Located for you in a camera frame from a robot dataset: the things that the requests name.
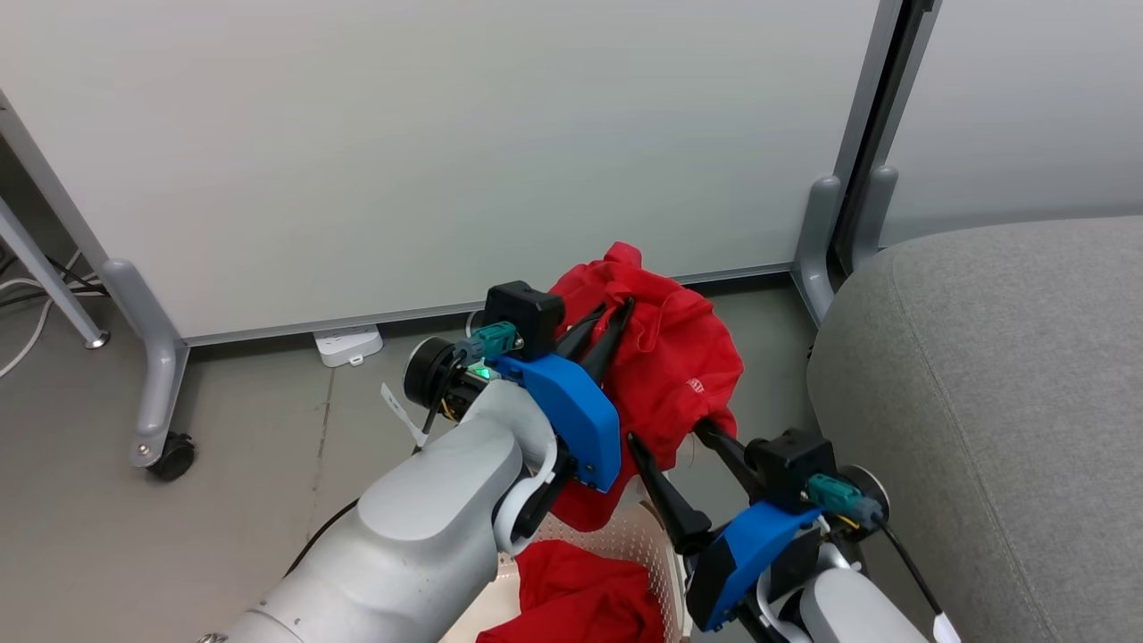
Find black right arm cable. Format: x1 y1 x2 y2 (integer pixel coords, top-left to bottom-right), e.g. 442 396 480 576
879 522 947 619

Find grey fabric sofa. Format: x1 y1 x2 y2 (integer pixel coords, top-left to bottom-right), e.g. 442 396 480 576
806 215 1143 643

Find white power strip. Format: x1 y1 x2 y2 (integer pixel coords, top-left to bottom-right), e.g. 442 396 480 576
313 325 385 369

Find narrow white partition panel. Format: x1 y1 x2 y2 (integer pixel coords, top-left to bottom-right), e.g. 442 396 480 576
880 0 1143 248

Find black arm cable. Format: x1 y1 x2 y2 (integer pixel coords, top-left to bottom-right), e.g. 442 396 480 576
284 498 360 577
879 522 947 619

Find teal right cable connector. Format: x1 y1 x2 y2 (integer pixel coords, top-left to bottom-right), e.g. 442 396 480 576
807 474 884 527

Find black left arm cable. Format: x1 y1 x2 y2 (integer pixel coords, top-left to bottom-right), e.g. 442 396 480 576
284 498 360 577

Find white left cable tie tag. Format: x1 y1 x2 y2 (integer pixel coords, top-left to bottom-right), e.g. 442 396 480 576
380 383 429 448

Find teal cable connector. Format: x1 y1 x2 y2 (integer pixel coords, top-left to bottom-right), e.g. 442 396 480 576
455 322 520 366
807 474 884 527

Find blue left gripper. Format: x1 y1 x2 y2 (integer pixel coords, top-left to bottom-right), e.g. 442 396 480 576
494 297 636 493

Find wide white partition panel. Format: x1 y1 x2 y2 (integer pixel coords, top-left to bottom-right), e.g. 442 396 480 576
0 0 905 347

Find white floor cable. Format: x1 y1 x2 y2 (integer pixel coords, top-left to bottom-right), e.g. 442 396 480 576
0 252 83 380

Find red garment with white logo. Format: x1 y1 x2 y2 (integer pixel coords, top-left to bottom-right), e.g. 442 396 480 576
546 241 746 533

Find teal left cable connector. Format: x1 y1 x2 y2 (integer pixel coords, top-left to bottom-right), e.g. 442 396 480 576
455 322 520 366

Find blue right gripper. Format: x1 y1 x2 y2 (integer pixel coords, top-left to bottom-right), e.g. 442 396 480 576
627 419 822 633

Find cream perforated laundry basket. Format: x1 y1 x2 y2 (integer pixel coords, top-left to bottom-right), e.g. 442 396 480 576
441 500 694 643

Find grey metal table leg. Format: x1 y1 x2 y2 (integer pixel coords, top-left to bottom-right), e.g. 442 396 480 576
0 196 111 350

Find grey partition foot with caster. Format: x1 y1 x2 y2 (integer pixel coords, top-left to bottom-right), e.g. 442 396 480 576
99 258 196 484

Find black floor cables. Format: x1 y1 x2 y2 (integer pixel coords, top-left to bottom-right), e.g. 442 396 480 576
0 253 110 310

